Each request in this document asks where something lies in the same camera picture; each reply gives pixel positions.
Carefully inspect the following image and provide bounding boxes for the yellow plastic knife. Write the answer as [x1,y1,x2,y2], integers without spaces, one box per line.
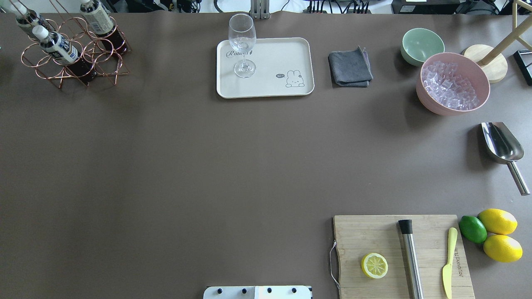
[441,227,458,299]

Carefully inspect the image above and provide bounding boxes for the green bowl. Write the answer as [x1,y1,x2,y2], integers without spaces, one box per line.
[401,28,445,66]

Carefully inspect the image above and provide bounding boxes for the grey folded cloth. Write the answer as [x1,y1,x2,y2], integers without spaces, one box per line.
[328,46,374,87]

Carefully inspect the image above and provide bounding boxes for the steel muddler black tip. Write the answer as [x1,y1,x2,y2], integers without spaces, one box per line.
[398,219,424,299]

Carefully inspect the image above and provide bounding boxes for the yellow lemon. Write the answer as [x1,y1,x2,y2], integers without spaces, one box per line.
[478,208,517,235]
[483,235,523,262]

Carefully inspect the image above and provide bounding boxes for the clear wine glass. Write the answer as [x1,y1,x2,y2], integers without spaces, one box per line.
[228,13,256,78]

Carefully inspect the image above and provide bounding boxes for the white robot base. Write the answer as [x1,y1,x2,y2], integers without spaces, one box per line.
[203,285,313,299]

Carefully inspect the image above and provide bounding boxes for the clear ice cubes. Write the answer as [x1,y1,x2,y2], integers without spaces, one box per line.
[421,61,480,110]

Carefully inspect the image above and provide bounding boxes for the metal ice scoop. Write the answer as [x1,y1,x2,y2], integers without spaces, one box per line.
[480,122,530,196]

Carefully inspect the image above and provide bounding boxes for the half lemon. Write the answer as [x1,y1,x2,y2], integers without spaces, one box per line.
[361,253,388,279]

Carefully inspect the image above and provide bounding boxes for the pink bowl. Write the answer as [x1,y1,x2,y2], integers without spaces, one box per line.
[416,52,490,115]

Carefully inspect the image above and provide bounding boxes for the wooden stand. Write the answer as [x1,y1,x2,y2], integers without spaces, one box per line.
[462,0,532,83]

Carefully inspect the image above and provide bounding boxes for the cream rabbit tray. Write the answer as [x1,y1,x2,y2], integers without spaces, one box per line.
[216,37,314,99]

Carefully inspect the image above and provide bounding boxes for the bamboo cutting board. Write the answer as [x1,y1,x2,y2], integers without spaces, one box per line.
[334,215,458,299]

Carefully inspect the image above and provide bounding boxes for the copper wire bottle basket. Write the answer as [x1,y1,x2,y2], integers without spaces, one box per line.
[1,0,131,88]

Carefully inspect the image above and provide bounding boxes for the green lime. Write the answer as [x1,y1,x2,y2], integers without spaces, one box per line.
[458,216,487,244]

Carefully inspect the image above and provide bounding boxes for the tea bottle white cap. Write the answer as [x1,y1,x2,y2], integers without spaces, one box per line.
[32,25,97,84]
[8,2,52,39]
[80,0,128,55]

